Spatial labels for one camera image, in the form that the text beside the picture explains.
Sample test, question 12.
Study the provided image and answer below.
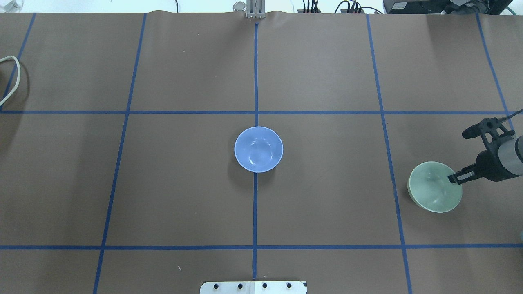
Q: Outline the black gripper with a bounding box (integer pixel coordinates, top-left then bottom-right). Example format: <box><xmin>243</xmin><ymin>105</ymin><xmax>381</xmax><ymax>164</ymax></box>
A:
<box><xmin>448</xmin><ymin>151</ymin><xmax>509</xmax><ymax>184</ymax></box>

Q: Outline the green bowl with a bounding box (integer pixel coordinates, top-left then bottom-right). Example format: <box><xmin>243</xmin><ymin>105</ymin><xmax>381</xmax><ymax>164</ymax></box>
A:
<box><xmin>407</xmin><ymin>161</ymin><xmax>463</xmax><ymax>213</ymax></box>

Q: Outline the blue bowl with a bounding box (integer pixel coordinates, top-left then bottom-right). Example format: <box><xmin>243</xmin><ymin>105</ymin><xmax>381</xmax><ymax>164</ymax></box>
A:
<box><xmin>233</xmin><ymin>126</ymin><xmax>284</xmax><ymax>173</ymax></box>

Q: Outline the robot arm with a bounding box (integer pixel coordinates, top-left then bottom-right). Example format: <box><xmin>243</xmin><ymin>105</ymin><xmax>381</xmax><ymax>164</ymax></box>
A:
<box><xmin>447</xmin><ymin>136</ymin><xmax>523</xmax><ymax>185</ymax></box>

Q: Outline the orange black usb hub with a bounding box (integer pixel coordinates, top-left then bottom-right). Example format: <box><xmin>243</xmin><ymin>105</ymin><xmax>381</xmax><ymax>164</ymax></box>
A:
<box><xmin>297</xmin><ymin>0</ymin><xmax>321</xmax><ymax>14</ymax></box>

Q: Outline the white pedestal column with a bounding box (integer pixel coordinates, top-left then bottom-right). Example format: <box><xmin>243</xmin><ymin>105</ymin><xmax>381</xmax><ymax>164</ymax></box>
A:
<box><xmin>199</xmin><ymin>281</ymin><xmax>308</xmax><ymax>294</ymax></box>

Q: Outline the aluminium frame post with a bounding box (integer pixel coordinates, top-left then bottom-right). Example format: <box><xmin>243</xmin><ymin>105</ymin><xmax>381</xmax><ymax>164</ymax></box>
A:
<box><xmin>246</xmin><ymin>0</ymin><xmax>266</xmax><ymax>19</ymax></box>

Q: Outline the white toaster power cable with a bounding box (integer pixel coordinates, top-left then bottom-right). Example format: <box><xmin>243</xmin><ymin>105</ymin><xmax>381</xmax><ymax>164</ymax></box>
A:
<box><xmin>0</xmin><ymin>56</ymin><xmax>22</xmax><ymax>107</ymax></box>

